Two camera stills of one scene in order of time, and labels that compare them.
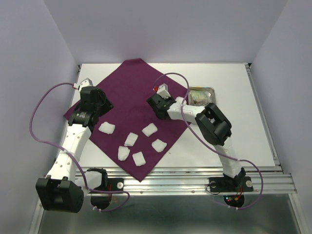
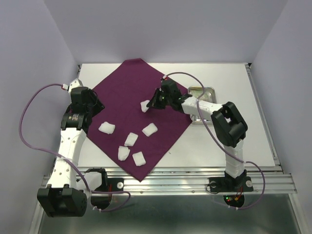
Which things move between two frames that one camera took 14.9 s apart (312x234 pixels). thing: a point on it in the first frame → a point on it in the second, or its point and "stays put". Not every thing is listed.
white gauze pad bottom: (139, 159) stays put
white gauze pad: (107, 127) stays put
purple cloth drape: (128, 132) stays put
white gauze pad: (159, 146) → (143, 105)
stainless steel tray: (201, 95) stays put
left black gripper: (107, 105) → (98, 106)
